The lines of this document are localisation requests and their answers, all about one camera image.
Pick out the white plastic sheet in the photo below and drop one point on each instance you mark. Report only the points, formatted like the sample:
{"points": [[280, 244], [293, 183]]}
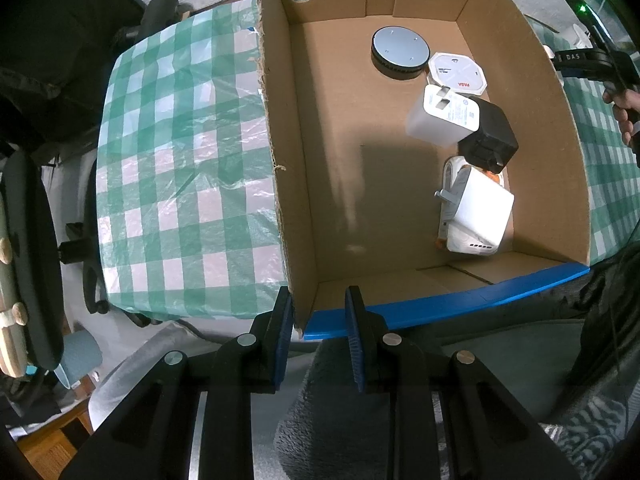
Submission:
{"points": [[150, 345]]}

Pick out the round black speaker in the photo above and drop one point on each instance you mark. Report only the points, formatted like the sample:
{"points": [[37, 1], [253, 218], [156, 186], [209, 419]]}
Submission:
{"points": [[400, 49]]}

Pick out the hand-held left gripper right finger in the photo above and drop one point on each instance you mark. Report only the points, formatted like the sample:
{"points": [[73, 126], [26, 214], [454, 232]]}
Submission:
{"points": [[354, 347]]}

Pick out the white octagonal device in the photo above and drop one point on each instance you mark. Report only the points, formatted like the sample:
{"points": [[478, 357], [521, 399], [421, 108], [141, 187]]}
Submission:
{"points": [[457, 74]]}

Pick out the cardboard box with blue rim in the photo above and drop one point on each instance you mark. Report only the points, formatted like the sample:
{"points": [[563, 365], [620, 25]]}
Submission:
{"points": [[350, 110]]}

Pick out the wooden furniture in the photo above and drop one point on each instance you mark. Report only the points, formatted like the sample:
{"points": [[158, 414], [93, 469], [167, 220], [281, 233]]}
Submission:
{"points": [[45, 440]]}

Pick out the black charger block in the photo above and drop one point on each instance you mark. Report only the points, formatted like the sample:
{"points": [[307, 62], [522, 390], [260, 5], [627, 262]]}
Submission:
{"points": [[487, 132]]}

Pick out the white and orange device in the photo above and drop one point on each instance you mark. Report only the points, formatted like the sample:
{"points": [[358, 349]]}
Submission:
{"points": [[470, 249]]}

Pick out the large white power adapter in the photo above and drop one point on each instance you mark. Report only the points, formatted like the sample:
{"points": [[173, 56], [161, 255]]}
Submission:
{"points": [[480, 210]]}

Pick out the striped grey white cloth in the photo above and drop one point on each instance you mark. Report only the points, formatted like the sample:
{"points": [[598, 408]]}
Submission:
{"points": [[585, 440]]}

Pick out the person's right hand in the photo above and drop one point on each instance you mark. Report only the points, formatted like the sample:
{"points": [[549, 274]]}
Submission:
{"points": [[627, 120]]}

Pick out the black office chair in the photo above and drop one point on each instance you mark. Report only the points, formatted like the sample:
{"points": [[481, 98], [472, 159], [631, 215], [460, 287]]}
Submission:
{"points": [[35, 260]]}

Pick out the grey fleece garment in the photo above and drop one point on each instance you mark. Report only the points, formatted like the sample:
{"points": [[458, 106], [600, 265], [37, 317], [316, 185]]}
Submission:
{"points": [[320, 410]]}

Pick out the green checked tablecloth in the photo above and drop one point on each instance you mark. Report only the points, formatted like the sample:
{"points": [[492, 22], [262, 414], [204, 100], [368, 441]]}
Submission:
{"points": [[175, 160]]}

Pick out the grey-green cushion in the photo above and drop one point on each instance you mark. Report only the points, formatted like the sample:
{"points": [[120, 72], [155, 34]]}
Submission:
{"points": [[500, 360]]}

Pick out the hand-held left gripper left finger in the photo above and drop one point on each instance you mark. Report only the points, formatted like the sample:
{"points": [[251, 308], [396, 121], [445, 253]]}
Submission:
{"points": [[282, 342]]}

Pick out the black rounded object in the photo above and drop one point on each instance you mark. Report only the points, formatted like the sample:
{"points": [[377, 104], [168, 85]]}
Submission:
{"points": [[160, 12]]}

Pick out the small white device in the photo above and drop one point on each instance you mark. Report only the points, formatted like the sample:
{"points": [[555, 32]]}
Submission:
{"points": [[580, 35]]}

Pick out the white charger block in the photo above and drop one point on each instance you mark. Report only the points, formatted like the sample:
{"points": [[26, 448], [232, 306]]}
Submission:
{"points": [[435, 120]]}

